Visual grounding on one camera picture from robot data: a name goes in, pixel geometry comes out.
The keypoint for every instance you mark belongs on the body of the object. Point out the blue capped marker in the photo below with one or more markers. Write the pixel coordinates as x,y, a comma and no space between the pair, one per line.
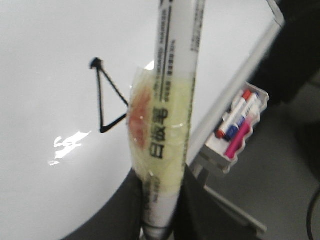
251,104

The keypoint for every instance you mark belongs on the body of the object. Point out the white marker tray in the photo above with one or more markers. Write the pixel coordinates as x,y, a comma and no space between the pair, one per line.
221,150

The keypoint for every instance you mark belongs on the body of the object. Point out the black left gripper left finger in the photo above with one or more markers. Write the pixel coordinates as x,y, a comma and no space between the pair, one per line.
119,218

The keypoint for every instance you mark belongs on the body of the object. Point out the red capped marker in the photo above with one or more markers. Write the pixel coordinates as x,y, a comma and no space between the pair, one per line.
223,128

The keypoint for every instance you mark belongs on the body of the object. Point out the black object at right edge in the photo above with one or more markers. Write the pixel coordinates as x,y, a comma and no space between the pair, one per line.
310,213

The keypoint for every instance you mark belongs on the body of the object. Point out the pink marker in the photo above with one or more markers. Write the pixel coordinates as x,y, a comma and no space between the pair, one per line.
239,141

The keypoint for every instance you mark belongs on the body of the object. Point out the white whiteboard marker with tape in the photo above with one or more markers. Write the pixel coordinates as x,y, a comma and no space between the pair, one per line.
160,112

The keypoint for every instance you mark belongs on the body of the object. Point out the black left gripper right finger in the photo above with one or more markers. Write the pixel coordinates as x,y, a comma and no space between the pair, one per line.
202,214

